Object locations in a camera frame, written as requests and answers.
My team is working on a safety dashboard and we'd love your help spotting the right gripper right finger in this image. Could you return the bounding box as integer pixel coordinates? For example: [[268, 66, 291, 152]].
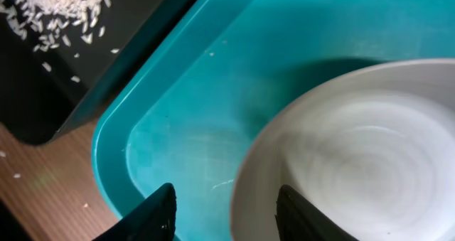
[[275, 185, 358, 241]]

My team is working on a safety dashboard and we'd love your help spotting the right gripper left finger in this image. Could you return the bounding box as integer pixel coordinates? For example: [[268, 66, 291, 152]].
[[94, 183, 177, 241]]

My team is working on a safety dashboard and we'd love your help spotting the grey bowl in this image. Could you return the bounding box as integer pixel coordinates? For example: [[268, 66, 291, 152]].
[[230, 58, 454, 240]]

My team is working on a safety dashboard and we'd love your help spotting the white rice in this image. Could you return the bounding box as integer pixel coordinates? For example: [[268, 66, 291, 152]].
[[1, 0, 141, 86]]

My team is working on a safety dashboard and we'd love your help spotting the teal serving tray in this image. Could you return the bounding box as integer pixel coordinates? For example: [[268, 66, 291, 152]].
[[92, 0, 454, 240]]

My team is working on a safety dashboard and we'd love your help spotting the black plastic tray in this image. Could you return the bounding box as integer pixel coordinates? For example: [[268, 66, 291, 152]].
[[0, 0, 210, 146]]

